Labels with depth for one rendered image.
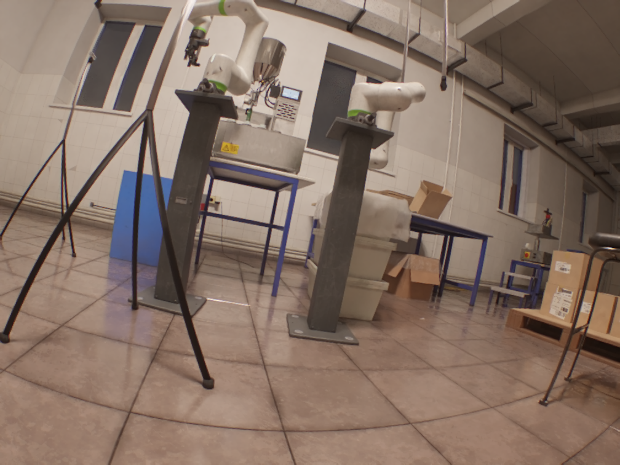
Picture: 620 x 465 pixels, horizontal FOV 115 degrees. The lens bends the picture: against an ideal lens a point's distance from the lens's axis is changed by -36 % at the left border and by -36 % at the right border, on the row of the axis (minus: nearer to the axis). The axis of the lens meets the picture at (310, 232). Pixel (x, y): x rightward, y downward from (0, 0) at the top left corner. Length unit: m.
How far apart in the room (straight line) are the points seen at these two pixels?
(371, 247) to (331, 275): 0.43
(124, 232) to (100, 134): 2.08
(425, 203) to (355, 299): 1.50
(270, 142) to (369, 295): 1.13
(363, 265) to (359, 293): 0.16
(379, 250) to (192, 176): 1.02
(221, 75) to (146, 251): 1.27
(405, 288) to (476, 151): 3.09
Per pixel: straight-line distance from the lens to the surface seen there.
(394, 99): 1.41
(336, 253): 1.31
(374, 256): 1.70
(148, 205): 2.16
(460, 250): 4.95
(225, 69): 1.49
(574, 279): 2.51
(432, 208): 3.01
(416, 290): 2.94
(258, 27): 1.78
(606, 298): 2.39
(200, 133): 1.38
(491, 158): 5.56
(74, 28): 5.06
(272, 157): 2.02
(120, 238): 2.23
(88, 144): 4.12
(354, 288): 1.69
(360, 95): 1.46
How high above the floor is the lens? 0.44
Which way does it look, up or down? level
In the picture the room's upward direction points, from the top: 11 degrees clockwise
